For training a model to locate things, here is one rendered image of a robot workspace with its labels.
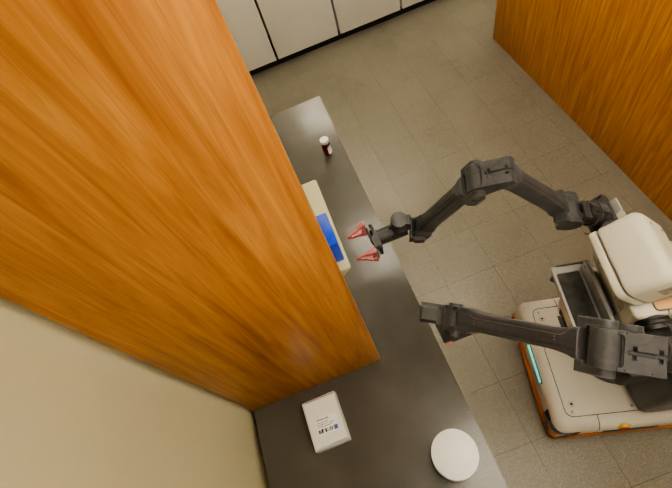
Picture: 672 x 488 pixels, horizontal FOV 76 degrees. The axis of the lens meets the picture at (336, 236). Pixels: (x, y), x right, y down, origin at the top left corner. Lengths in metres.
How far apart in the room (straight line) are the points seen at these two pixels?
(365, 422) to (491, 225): 1.74
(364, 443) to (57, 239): 1.15
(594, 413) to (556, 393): 0.16
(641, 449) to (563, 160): 1.74
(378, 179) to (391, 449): 2.08
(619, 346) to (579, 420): 1.34
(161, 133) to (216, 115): 0.07
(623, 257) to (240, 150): 1.05
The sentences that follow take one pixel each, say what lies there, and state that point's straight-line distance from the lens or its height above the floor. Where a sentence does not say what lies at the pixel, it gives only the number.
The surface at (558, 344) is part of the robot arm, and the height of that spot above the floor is 1.54.
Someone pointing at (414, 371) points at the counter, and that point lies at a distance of 1.58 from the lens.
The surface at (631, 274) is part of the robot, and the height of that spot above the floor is 1.34.
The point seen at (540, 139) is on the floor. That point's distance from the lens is 3.40.
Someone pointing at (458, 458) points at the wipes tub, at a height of 1.09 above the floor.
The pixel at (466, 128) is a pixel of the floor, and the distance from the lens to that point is 3.44.
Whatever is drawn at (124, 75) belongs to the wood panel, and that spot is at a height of 2.23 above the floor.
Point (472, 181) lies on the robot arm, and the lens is 1.22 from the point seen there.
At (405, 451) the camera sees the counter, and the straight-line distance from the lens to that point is 1.54.
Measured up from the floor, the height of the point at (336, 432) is 0.98.
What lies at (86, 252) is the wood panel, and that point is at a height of 2.00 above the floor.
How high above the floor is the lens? 2.47
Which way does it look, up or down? 57 degrees down
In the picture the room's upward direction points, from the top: 23 degrees counter-clockwise
